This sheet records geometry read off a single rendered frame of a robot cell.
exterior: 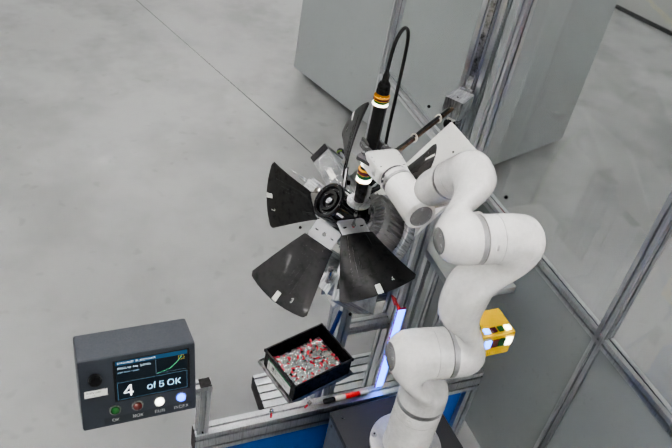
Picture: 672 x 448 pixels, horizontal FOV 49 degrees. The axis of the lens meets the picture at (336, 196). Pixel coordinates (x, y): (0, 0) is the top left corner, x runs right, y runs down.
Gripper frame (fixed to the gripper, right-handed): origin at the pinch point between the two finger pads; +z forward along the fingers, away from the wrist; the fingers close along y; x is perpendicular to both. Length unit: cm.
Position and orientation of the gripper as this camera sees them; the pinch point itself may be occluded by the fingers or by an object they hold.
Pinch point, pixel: (371, 144)
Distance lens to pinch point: 206.3
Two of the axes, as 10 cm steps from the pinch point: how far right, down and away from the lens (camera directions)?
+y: 9.2, -1.0, 3.8
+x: 1.6, -7.8, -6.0
